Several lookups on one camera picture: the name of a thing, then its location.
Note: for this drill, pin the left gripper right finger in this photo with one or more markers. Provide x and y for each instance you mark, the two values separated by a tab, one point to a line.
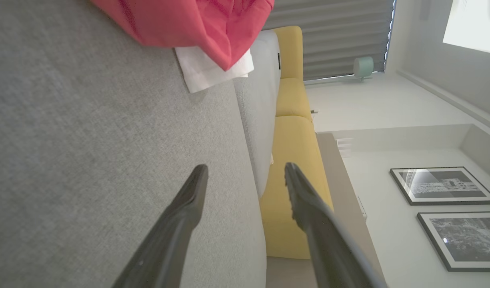
320	232

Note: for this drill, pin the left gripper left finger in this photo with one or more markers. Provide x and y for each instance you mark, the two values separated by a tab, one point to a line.
176	224

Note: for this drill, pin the red shirt with white sleeves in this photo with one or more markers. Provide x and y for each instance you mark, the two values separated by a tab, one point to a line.
196	24

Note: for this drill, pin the beige panel behind sofa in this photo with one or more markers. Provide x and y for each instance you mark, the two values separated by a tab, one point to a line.
344	200

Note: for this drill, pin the yellow sofa backrest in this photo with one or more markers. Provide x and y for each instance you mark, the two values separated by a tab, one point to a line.
292	152

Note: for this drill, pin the wide grey sofa seat cushion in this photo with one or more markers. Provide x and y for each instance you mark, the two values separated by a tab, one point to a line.
88	140

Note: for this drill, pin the black framed picture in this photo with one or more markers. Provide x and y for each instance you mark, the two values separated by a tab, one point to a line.
442	186
464	240

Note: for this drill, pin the long grey sofa seat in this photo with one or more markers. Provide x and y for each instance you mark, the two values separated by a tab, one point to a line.
260	104

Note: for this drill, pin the pale green round lamp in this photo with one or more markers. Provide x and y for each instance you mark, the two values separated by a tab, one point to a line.
363	66

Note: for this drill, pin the small black flat object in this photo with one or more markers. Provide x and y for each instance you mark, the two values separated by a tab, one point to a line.
279	60

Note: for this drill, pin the grey pleated curtain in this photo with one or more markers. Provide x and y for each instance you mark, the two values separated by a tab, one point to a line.
332	36

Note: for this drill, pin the bright rectangular light panel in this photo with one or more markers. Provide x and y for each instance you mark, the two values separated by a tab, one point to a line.
474	22

